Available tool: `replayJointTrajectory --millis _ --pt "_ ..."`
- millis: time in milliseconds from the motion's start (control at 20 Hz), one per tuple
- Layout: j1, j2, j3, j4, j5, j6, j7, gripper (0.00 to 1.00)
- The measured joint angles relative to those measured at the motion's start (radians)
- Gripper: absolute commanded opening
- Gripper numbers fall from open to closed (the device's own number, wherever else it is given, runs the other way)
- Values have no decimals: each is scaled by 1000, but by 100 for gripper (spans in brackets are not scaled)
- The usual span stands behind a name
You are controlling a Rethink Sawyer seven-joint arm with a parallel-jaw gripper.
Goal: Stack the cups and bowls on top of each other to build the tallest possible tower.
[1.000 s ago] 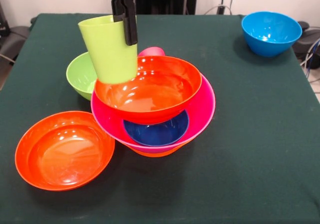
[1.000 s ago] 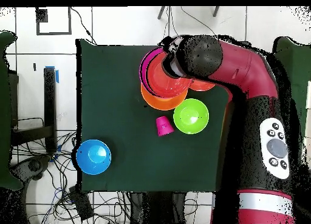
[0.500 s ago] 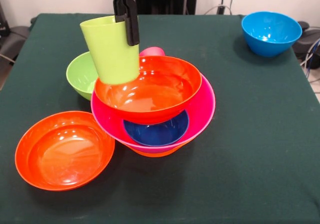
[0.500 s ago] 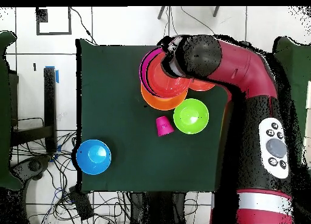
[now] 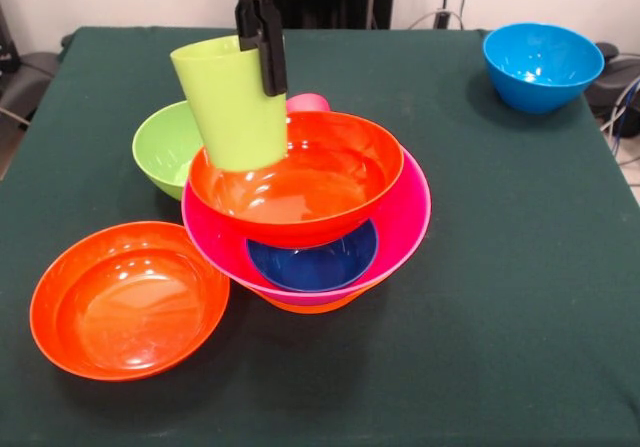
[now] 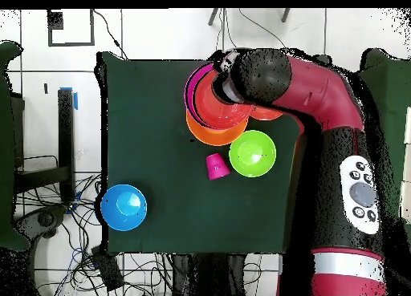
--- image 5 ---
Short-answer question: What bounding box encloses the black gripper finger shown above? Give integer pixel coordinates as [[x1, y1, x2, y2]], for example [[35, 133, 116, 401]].
[[255, 0, 290, 98], [233, 0, 265, 52]]

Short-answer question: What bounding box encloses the light green cup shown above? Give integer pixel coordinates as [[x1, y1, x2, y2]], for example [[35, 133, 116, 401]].
[[169, 35, 290, 174]]

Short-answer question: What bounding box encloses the red-orange bowl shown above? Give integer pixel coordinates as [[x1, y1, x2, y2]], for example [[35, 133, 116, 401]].
[[188, 110, 405, 250], [29, 221, 231, 382]]

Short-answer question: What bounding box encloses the large pink bowl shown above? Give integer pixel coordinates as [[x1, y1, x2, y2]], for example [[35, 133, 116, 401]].
[[180, 149, 433, 306]]

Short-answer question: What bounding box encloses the small dark blue bowl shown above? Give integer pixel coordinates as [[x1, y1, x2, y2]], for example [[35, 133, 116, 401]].
[[245, 219, 380, 292]]

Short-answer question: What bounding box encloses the large orange bowl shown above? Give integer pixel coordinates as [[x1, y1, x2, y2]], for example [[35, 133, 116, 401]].
[[257, 286, 367, 315]]

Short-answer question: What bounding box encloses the light blue bowl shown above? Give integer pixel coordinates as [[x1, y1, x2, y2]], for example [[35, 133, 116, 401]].
[[482, 21, 606, 115]]

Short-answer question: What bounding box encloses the raspberry red cup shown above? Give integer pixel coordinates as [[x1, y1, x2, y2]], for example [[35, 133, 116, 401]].
[[285, 93, 331, 115]]

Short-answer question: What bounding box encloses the green bowl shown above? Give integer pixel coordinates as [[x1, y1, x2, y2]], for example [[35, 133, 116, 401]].
[[131, 100, 205, 202]]

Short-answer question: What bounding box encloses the black equipment box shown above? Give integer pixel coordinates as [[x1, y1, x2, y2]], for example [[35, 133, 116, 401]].
[[0, 4, 21, 73]]

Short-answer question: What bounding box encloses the dark green table cloth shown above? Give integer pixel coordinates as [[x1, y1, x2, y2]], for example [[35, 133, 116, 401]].
[[0, 25, 640, 447]]

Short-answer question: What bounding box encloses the black pedestal foot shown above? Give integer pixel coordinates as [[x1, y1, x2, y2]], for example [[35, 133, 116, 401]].
[[0, 51, 61, 118], [589, 41, 640, 116]]

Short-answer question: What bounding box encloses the tangle of floor cables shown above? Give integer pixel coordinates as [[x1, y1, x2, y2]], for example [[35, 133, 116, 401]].
[[597, 51, 640, 158]]

